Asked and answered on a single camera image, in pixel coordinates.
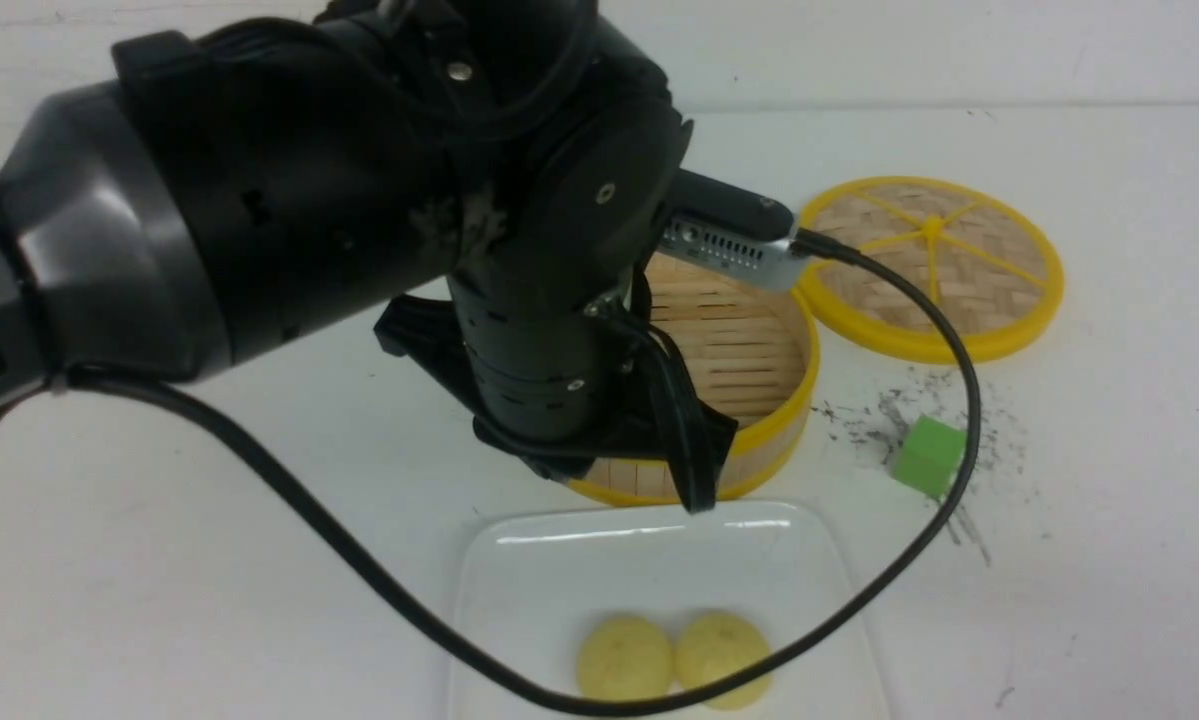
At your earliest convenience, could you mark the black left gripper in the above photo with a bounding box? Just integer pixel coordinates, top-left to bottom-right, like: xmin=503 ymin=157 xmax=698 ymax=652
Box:
xmin=374 ymin=270 xmax=739 ymax=514

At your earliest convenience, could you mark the yellow steamed bun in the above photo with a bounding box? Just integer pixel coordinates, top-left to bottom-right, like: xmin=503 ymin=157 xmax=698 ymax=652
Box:
xmin=675 ymin=611 xmax=771 ymax=691

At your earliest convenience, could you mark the yellowish steamed bun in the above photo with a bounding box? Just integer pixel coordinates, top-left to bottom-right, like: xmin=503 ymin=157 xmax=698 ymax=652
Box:
xmin=573 ymin=615 xmax=675 ymax=702

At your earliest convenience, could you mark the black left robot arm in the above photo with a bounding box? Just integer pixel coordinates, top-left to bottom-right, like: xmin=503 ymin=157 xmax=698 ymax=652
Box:
xmin=0 ymin=1 xmax=737 ymax=512

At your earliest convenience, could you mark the white square plate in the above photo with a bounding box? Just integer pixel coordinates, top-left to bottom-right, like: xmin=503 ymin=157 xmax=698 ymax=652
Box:
xmin=447 ymin=501 xmax=892 ymax=719

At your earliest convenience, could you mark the bamboo steamer basket yellow rim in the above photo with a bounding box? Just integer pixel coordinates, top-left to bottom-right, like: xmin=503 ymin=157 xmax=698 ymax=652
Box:
xmin=559 ymin=250 xmax=823 ymax=507

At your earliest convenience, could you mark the green cube block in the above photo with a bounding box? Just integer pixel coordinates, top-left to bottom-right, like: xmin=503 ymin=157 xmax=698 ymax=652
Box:
xmin=890 ymin=415 xmax=968 ymax=501

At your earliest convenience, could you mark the bamboo steamer lid yellow rim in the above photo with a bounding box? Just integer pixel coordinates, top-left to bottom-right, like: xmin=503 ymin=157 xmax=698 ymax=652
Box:
xmin=797 ymin=176 xmax=1065 ymax=365

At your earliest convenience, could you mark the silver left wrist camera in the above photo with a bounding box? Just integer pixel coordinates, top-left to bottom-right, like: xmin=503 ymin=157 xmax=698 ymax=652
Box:
xmin=657 ymin=169 xmax=811 ymax=294

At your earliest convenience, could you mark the black camera cable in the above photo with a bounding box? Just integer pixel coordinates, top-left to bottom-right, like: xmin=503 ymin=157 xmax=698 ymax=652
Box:
xmin=0 ymin=228 xmax=982 ymax=720

